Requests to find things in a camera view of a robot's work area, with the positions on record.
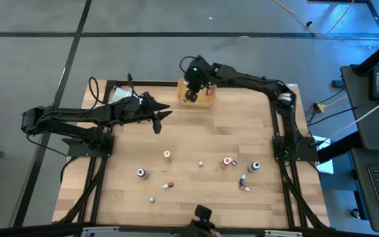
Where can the yellow plastic bin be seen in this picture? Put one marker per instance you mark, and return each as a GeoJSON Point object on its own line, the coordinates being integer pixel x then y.
{"type": "Point", "coordinates": [206, 101]}

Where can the small dark food coloring bottle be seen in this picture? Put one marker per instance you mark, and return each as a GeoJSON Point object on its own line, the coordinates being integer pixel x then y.
{"type": "Point", "coordinates": [234, 162]}

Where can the yellow power plug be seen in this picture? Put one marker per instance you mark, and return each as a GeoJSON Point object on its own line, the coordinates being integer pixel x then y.
{"type": "Point", "coordinates": [320, 107]}

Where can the large yellow food coloring bottle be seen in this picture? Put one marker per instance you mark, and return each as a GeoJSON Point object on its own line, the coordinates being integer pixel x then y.
{"type": "Point", "coordinates": [167, 154]}

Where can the small red food coloring bottle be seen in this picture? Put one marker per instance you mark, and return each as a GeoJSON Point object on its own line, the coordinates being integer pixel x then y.
{"type": "Point", "coordinates": [243, 188]}

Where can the large blue food coloring bottle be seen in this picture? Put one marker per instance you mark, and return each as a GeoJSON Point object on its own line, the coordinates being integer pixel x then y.
{"type": "Point", "coordinates": [254, 166]}

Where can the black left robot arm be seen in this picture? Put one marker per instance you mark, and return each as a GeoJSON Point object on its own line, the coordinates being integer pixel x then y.
{"type": "Point", "coordinates": [77, 113]}

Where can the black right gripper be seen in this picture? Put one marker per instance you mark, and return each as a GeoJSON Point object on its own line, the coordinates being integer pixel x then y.
{"type": "Point", "coordinates": [196, 77]}

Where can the black desk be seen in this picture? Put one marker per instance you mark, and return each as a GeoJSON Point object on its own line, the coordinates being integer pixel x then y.
{"type": "Point", "coordinates": [360, 197]}
{"type": "Point", "coordinates": [373, 126]}

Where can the black aluminium table frame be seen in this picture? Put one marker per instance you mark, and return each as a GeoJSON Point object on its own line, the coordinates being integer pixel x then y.
{"type": "Point", "coordinates": [163, 83]}

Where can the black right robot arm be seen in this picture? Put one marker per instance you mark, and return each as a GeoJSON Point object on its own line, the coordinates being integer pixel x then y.
{"type": "Point", "coordinates": [252, 84]}

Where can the black crossbar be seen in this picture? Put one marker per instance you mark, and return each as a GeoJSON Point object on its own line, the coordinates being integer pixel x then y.
{"type": "Point", "coordinates": [28, 232]}

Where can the black table-level camera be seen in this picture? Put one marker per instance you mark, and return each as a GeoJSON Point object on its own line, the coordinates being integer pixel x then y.
{"type": "Point", "coordinates": [203, 214]}

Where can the person's hand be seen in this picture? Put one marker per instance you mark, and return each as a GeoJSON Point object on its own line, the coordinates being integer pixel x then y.
{"type": "Point", "coordinates": [214, 233]}

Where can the large purple food coloring bottle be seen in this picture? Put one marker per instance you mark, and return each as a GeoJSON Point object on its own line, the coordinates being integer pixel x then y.
{"type": "Point", "coordinates": [141, 172]}

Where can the small blue food coloring bottle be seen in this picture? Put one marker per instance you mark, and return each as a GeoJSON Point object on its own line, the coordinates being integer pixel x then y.
{"type": "Point", "coordinates": [242, 180]}

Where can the small white ball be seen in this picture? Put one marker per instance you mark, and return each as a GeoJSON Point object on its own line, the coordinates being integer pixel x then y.
{"type": "Point", "coordinates": [152, 199]}

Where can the black stand beam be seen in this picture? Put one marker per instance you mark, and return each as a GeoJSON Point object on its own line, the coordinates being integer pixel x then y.
{"type": "Point", "coordinates": [377, 57]}

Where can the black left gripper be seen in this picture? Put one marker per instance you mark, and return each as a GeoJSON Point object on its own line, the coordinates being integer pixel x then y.
{"type": "Point", "coordinates": [138, 108]}

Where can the small pink food coloring bottle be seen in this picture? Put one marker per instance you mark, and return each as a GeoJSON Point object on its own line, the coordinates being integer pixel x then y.
{"type": "Point", "coordinates": [169, 185]}

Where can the large red-orange food coloring bottle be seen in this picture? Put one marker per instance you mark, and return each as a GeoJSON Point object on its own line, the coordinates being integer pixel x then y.
{"type": "Point", "coordinates": [227, 162]}

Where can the black frame clamp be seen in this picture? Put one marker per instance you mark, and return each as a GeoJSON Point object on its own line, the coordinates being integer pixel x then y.
{"type": "Point", "coordinates": [129, 77]}

